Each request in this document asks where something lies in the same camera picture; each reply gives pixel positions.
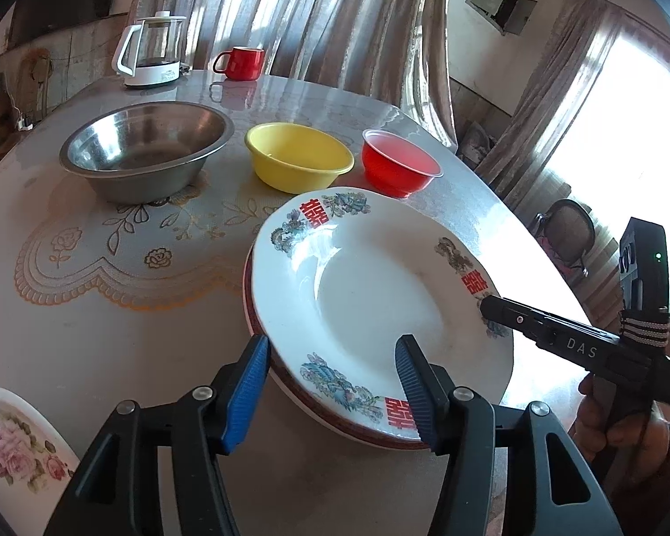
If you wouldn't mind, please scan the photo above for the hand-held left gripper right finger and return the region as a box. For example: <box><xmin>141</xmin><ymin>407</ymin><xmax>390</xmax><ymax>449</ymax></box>
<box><xmin>395</xmin><ymin>335</ymin><xmax>626</xmax><ymax>536</ymax></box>

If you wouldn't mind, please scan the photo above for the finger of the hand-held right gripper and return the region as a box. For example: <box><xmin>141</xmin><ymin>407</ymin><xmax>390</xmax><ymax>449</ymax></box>
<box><xmin>479</xmin><ymin>293</ymin><xmax>557</xmax><ymax>348</ymax></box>

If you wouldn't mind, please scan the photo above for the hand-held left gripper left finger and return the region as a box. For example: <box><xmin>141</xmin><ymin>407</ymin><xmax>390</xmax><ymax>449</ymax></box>
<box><xmin>43</xmin><ymin>335</ymin><xmax>272</xmax><ymax>536</ymax></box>

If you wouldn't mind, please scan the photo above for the white floral plate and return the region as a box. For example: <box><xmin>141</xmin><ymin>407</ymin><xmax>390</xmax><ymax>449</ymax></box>
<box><xmin>254</xmin><ymin>186</ymin><xmax>515</xmax><ymax>448</ymax></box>

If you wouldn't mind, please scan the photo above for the red plastic bowl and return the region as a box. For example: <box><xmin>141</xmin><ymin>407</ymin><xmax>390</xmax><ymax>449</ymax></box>
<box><xmin>361</xmin><ymin>129</ymin><xmax>444</xmax><ymax>198</ymax></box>

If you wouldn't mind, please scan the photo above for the white plate with pink roses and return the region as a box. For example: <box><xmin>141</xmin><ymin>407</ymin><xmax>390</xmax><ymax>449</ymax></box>
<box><xmin>0</xmin><ymin>386</ymin><xmax>82</xmax><ymax>536</ymax></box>

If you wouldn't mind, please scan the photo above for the person's right hand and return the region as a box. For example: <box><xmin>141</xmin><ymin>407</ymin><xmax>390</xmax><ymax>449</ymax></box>
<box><xmin>568</xmin><ymin>371</ymin><xmax>670</xmax><ymax>492</ymax></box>

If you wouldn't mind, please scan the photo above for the white plate with red rim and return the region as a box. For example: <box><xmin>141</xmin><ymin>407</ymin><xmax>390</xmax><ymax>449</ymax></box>
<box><xmin>243</xmin><ymin>234</ymin><xmax>432</xmax><ymax>452</ymax></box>

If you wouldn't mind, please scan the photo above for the round-backed chair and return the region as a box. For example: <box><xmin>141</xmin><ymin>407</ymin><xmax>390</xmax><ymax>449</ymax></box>
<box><xmin>533</xmin><ymin>198</ymin><xmax>598</xmax><ymax>278</ymax></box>

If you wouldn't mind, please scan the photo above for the bright window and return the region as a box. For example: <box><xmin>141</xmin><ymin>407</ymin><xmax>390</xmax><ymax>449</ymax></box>
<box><xmin>541</xmin><ymin>25</ymin><xmax>670</xmax><ymax>258</ymax></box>

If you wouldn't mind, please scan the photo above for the sheer window curtain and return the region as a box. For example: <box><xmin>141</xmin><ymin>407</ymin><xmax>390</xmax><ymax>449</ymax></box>
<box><xmin>474</xmin><ymin>0</ymin><xmax>640</xmax><ymax>197</ymax></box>

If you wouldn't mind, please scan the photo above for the gold floral lace tablecloth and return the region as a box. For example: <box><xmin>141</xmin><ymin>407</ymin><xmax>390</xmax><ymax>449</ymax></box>
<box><xmin>14</xmin><ymin>167</ymin><xmax>291</xmax><ymax>312</ymax></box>

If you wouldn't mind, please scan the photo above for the yellow plastic bowl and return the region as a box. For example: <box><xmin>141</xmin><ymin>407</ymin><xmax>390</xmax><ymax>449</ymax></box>
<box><xmin>244</xmin><ymin>121</ymin><xmax>355</xmax><ymax>193</ymax></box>

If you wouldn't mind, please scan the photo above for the stainless steel bowl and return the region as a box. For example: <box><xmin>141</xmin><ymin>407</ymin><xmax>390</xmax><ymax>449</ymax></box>
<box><xmin>59</xmin><ymin>101</ymin><xmax>235</xmax><ymax>205</ymax></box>

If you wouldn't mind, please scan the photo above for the red mug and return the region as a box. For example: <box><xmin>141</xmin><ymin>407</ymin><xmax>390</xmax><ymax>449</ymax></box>
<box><xmin>212</xmin><ymin>46</ymin><xmax>265</xmax><ymax>82</ymax></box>

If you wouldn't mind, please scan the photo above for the white glass electric kettle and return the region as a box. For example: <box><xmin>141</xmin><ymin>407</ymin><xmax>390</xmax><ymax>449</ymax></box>
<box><xmin>113</xmin><ymin>11</ymin><xmax>189</xmax><ymax>90</ymax></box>

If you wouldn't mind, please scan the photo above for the striped sheer curtain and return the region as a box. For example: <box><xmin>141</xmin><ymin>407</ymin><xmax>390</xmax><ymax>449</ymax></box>
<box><xmin>126</xmin><ymin>0</ymin><xmax>460</xmax><ymax>149</ymax></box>

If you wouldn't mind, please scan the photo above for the black wall television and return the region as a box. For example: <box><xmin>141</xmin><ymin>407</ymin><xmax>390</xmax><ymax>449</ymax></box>
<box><xmin>8</xmin><ymin>0</ymin><xmax>116</xmax><ymax>48</ymax></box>

